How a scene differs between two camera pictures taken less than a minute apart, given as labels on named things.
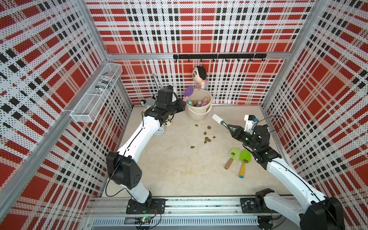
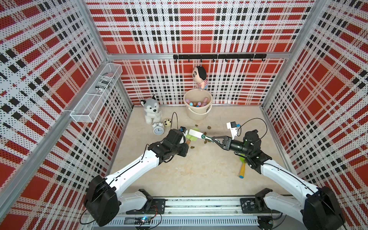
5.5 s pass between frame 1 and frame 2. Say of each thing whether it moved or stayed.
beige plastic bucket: stayed
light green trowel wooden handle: moved
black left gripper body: moved
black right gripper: moved
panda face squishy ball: stayed
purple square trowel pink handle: stayed
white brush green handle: moved
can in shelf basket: stayed
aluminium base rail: stayed
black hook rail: stayed
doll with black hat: stayed
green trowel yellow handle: stayed
